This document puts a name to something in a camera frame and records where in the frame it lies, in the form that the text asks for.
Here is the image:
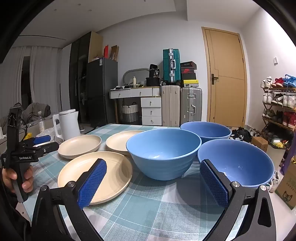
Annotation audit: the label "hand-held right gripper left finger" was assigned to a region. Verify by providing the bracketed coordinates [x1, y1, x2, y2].
[31, 159, 108, 241]

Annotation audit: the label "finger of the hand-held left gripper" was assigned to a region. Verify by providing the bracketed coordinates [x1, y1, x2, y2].
[32, 135, 52, 144]
[35, 142, 60, 156]

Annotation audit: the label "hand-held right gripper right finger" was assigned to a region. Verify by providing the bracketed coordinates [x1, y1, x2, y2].
[199, 159, 277, 241]

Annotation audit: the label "beige plate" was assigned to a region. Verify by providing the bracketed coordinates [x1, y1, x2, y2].
[57, 135, 102, 159]
[106, 130, 146, 156]
[57, 151, 133, 205]

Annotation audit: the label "blue bowl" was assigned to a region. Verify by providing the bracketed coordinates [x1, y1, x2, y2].
[126, 128, 202, 181]
[197, 138, 275, 188]
[180, 121, 232, 144]

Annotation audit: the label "person's left forearm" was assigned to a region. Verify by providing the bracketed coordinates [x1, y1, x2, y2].
[0, 183, 33, 241]

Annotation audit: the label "person's left hand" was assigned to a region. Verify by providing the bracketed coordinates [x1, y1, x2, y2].
[2, 166, 34, 194]

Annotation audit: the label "white plastic bag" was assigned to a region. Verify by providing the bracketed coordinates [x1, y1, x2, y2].
[35, 126, 58, 149]

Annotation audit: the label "clear plastic bottle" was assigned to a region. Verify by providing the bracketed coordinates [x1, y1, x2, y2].
[37, 111, 45, 132]

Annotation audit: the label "grey jacket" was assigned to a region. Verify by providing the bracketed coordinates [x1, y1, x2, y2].
[22, 103, 51, 121]

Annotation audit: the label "white electric kettle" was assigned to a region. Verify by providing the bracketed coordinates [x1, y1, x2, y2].
[53, 109, 81, 143]

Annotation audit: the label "scattered pile of shoes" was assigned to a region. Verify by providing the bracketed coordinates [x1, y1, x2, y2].
[231, 127, 262, 142]

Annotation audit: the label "white sneaker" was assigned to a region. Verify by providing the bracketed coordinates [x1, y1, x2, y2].
[268, 170, 280, 193]

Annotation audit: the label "small cardboard box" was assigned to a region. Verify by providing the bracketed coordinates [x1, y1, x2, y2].
[251, 136, 269, 152]

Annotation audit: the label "teal checked tablecloth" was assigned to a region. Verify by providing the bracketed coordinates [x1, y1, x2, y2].
[22, 124, 252, 241]

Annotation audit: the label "white curtains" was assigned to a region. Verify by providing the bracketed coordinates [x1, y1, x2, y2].
[0, 45, 63, 116]

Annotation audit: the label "white waste bin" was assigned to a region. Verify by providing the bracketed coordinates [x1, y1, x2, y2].
[266, 137, 289, 160]

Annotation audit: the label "large printed cardboard box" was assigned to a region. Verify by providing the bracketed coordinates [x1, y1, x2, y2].
[274, 155, 296, 210]

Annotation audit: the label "dark grey fridge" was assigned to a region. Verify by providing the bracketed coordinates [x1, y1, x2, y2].
[87, 57, 118, 128]

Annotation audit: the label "purple rolled mat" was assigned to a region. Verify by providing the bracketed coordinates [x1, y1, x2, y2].
[280, 144, 295, 175]

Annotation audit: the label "black tall cabinet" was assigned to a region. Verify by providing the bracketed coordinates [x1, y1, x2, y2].
[69, 31, 103, 126]

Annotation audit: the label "woven laundry basket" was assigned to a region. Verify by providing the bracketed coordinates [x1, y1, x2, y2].
[122, 102, 139, 123]

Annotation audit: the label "silver suitcase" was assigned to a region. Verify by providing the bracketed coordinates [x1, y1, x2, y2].
[180, 87, 202, 127]

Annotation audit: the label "beige suitcase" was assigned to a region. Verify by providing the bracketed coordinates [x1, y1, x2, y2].
[161, 85, 181, 127]

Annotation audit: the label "white dressing table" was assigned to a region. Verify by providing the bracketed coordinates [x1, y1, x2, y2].
[109, 87, 162, 127]

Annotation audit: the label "wooden shoe rack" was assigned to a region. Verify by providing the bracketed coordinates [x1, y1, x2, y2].
[261, 86, 296, 144]

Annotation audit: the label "yellow and black shoe box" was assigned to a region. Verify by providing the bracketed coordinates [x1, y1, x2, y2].
[183, 79, 199, 88]

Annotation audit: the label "wooden door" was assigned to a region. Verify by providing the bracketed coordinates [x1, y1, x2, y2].
[202, 27, 247, 128]

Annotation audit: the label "oval mirror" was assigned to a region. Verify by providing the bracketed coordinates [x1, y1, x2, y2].
[122, 68, 149, 87]

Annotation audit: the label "rows of assorted shoes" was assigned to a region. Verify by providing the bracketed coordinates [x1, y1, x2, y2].
[261, 74, 296, 129]

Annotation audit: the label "brown box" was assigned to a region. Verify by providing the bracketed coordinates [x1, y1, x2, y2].
[110, 45, 119, 61]

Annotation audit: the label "black pot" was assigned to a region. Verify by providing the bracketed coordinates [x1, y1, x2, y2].
[146, 77, 161, 87]

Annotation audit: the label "teal suitcase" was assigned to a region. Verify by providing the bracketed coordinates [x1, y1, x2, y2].
[162, 49, 181, 84]

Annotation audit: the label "black labelled bag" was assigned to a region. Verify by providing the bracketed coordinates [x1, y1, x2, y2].
[149, 64, 160, 78]

